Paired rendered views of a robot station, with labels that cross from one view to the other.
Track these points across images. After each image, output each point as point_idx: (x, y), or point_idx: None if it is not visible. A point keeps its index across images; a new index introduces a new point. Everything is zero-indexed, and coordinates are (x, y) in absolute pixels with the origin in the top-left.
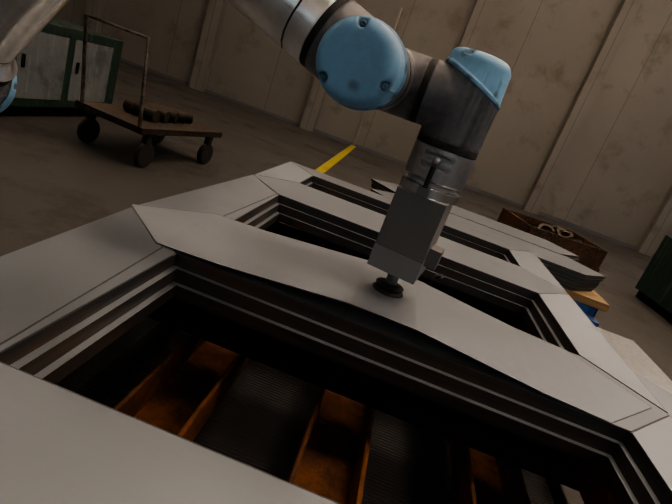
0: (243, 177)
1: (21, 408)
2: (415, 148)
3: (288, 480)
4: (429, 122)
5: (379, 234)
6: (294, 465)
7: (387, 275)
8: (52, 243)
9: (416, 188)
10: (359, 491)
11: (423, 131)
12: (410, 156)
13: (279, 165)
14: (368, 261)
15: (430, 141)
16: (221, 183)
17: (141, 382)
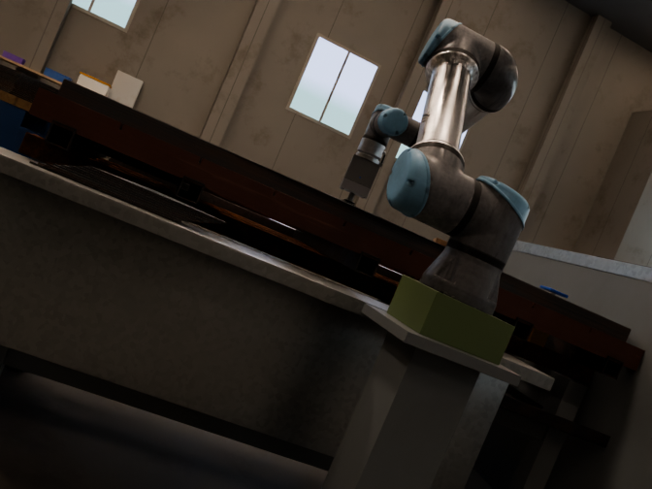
0: (235, 153)
1: None
2: (379, 147)
3: (390, 281)
4: (386, 138)
5: (372, 184)
6: (383, 278)
7: (351, 198)
8: (444, 246)
9: (378, 163)
10: (376, 275)
11: (384, 141)
12: (376, 149)
13: (120, 103)
14: (367, 197)
15: (385, 146)
16: (278, 173)
17: (397, 286)
